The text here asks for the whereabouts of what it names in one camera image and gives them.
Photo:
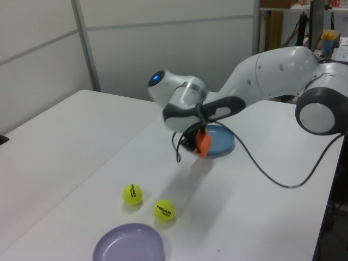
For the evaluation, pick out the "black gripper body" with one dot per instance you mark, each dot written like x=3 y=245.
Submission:
x=191 y=140

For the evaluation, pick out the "orange cube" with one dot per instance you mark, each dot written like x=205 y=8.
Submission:
x=204 y=145

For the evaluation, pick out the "yellow tennis ball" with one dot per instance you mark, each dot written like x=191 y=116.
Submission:
x=163 y=205
x=131 y=199

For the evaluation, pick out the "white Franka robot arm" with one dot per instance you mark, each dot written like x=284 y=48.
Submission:
x=272 y=73

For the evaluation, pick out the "blue plate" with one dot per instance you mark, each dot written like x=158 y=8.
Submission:
x=223 y=141

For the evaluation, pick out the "purple plate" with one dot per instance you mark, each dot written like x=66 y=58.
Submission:
x=127 y=244

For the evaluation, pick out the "brown wooden board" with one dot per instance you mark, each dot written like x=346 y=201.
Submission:
x=274 y=30

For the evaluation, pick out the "black monitor stand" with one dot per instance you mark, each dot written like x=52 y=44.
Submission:
x=303 y=30

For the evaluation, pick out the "blue cup with yellow lid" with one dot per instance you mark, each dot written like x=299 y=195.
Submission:
x=327 y=44

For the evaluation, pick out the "white keyboard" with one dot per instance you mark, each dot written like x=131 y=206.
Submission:
x=342 y=54

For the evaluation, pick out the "grey partition post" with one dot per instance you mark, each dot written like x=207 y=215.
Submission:
x=256 y=27

